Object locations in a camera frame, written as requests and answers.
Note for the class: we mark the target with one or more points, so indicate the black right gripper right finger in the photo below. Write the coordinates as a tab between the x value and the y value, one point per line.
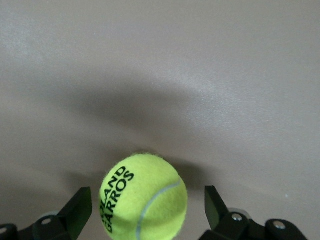
232	227

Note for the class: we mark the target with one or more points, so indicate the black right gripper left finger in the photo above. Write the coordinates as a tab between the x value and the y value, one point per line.
65	225

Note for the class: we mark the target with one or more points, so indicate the yellow tennis ball Roland Garros print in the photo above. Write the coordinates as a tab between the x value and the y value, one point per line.
150	200

